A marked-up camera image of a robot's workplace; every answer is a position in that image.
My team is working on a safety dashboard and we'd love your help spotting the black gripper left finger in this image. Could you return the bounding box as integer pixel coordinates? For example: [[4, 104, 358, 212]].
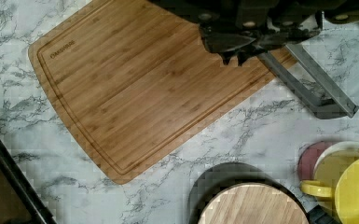
[[199, 21, 255, 65]]

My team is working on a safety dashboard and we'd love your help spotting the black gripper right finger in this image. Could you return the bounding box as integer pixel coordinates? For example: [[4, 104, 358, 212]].
[[237, 13, 323, 66]]

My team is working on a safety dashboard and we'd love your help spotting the silver oven door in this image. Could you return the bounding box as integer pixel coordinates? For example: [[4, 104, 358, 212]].
[[258, 21, 359, 119]]

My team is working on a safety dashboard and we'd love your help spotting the bamboo cutting board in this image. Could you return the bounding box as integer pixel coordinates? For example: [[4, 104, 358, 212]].
[[27, 0, 298, 186]]

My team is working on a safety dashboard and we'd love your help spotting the dark red round coaster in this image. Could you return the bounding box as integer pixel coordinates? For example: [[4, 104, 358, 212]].
[[297, 141, 334, 180]]

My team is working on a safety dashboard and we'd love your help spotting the black canister with wooden lid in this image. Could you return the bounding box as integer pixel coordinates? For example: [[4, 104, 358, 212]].
[[187, 162, 310, 224]]

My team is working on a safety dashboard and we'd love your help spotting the yellow ceramic pot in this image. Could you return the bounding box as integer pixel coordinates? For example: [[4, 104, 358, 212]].
[[300, 141, 359, 224]]

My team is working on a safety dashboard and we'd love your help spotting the black table edge rail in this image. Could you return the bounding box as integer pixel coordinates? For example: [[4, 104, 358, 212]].
[[0, 140, 58, 224]]

